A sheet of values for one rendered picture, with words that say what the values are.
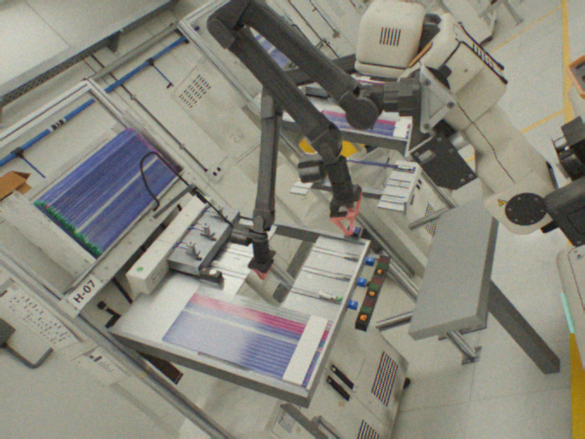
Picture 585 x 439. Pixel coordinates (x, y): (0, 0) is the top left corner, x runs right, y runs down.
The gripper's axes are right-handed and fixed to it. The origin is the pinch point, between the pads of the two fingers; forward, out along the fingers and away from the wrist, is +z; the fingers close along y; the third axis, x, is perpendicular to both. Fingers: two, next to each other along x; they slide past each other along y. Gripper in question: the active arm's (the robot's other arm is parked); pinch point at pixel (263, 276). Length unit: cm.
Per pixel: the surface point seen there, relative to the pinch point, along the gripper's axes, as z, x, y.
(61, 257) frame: -15, -60, 30
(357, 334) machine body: 45, 32, -22
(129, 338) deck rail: 2.1, -29.7, 39.4
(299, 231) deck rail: 1.5, 2.4, -29.1
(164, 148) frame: -24, -56, -29
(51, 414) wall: 125, -121, 33
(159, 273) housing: -0.5, -35.5, 12.9
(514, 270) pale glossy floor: 40, 90, -81
